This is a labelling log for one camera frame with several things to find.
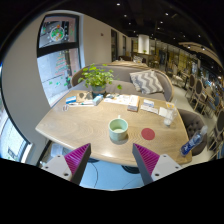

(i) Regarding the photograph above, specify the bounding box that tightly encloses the pale green ceramic mug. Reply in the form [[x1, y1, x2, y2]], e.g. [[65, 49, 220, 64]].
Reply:
[[107, 115, 129, 142]]

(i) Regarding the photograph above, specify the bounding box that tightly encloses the white round column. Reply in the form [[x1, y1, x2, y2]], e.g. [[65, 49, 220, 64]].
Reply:
[[137, 34, 151, 54]]

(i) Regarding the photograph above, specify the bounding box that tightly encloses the grey curved sofa bench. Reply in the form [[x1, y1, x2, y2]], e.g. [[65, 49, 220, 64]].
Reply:
[[70, 64, 175, 103]]

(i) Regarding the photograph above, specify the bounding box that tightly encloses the clear drinking glass with straw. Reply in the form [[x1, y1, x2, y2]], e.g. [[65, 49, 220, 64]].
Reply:
[[163, 101, 178, 128]]

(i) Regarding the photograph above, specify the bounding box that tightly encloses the green potted plant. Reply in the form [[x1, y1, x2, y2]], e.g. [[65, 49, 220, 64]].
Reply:
[[77, 63, 116, 96]]

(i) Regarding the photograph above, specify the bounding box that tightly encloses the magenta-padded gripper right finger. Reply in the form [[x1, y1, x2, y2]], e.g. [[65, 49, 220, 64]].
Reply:
[[131, 143, 184, 186]]

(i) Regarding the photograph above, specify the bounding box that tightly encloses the group of ceiling spotlights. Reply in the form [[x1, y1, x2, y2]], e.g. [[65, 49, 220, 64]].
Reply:
[[114, 2, 208, 51]]

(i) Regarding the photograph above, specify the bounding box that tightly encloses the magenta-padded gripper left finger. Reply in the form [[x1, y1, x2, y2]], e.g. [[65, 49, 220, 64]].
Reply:
[[40, 142, 92, 186]]

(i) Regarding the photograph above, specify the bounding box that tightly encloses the grey white chevron cushion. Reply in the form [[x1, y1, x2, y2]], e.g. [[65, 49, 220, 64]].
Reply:
[[129, 69, 164, 95]]

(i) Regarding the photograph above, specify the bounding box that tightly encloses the flat round red coaster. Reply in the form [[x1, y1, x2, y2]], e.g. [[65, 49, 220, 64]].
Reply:
[[140, 127, 156, 141]]

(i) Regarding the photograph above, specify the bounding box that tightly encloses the grey tufted armchair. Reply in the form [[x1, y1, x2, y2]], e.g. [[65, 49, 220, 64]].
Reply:
[[177, 108, 209, 157]]

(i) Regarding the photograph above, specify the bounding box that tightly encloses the clear blue-labelled water bottle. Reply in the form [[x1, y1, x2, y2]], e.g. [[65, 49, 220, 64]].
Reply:
[[179, 124, 208, 158]]

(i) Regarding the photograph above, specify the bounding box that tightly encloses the white tissue box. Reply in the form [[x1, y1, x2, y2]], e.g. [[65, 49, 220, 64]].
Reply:
[[126, 94, 141, 113]]

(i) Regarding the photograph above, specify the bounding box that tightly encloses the dark framed food poster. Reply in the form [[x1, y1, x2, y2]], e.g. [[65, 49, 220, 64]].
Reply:
[[38, 14, 79, 49]]

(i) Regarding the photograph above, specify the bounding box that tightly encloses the group of dining chairs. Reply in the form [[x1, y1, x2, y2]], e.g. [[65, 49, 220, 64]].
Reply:
[[184, 73, 224, 161]]

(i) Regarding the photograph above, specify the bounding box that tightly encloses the small blue white box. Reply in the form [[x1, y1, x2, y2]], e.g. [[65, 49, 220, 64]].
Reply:
[[91, 94, 105, 107]]

